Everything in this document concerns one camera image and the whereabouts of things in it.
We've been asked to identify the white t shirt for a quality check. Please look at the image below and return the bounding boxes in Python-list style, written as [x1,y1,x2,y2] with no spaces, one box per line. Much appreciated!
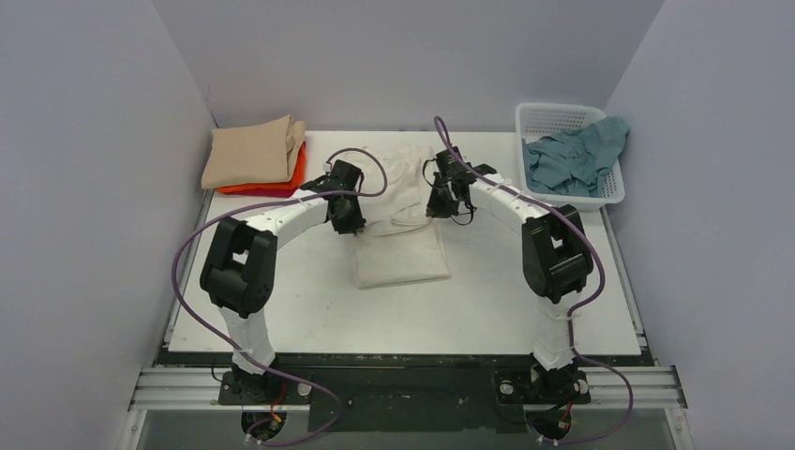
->
[344,144,450,290]

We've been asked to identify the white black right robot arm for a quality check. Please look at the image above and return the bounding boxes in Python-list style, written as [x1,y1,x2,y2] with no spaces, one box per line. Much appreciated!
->
[426,148,593,404]

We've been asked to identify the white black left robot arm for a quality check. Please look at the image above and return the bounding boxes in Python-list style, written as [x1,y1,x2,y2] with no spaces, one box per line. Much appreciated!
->
[200,160,366,403]

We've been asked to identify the orange folded t shirt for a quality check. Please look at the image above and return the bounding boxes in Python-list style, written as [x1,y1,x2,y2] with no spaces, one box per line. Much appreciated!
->
[215,141,308,195]

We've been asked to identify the crimson folded t shirt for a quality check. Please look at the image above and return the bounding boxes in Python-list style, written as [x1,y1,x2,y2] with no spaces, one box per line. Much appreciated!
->
[217,187,296,199]

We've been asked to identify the beige folded t shirt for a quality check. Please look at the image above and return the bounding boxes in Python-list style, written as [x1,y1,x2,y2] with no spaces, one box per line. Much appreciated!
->
[201,114,307,189]

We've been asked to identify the white plastic basket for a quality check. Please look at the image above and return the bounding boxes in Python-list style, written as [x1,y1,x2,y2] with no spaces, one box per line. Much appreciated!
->
[515,102,630,211]

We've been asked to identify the teal crumpled t shirt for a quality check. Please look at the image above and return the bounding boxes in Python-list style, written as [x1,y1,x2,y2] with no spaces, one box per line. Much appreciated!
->
[522,116,630,198]

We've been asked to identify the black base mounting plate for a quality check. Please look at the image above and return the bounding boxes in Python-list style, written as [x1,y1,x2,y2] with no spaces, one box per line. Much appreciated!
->
[188,353,647,443]

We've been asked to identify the aluminium left base rail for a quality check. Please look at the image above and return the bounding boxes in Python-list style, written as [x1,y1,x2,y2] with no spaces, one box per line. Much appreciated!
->
[127,366,312,413]

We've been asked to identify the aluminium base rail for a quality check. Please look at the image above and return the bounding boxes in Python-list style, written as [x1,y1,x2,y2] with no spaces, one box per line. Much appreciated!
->
[521,365,689,412]
[127,366,312,413]

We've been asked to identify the aluminium right base rail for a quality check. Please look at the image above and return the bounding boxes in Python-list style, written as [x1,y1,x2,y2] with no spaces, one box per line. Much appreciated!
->
[521,365,689,412]

